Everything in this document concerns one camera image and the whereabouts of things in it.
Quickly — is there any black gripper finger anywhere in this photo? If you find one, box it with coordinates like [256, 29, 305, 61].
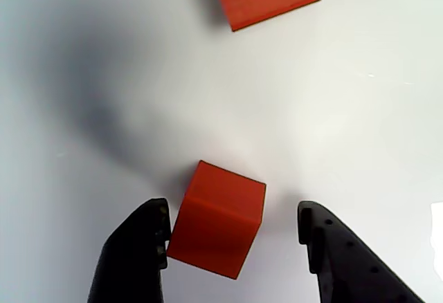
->
[297, 199, 427, 303]
[86, 197, 172, 303]

